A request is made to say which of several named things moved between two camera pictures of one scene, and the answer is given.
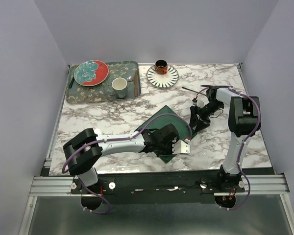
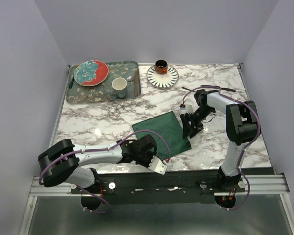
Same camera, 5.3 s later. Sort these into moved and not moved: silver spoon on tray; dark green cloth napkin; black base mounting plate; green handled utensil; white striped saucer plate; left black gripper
Moved: dark green cloth napkin; left black gripper
Not moved: white striped saucer plate; green handled utensil; silver spoon on tray; black base mounting plate
